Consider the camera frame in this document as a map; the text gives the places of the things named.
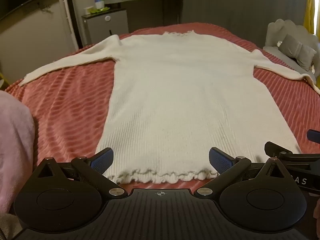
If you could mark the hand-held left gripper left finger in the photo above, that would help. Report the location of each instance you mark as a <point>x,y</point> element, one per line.
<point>101,159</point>

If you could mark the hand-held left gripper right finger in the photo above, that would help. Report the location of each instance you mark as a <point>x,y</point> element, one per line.
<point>220,162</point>

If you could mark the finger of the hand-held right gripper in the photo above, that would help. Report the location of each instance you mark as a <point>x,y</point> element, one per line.
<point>287,152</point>
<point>314,135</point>

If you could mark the white knit sweater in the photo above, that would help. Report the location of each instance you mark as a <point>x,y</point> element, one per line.
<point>175,100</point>

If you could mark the pink ribbed blanket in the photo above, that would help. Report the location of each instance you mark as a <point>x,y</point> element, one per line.
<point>67,110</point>

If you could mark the grey bow cushion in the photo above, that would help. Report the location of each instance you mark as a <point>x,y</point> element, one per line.
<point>297,51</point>

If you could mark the pink fleece cloth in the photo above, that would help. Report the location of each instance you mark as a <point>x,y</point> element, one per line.
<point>13,150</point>

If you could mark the grey shell armchair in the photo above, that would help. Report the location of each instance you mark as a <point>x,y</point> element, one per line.
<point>275,35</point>

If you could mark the yellow curtain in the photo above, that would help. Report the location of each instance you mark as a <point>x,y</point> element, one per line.
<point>309,5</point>

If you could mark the small grey cabinet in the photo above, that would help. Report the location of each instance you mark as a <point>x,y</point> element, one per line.
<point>106,27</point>

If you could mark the tall white cabinet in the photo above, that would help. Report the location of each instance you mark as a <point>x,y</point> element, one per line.
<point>68,17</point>

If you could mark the blue and white bottle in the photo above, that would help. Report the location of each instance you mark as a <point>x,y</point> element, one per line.
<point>99,2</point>

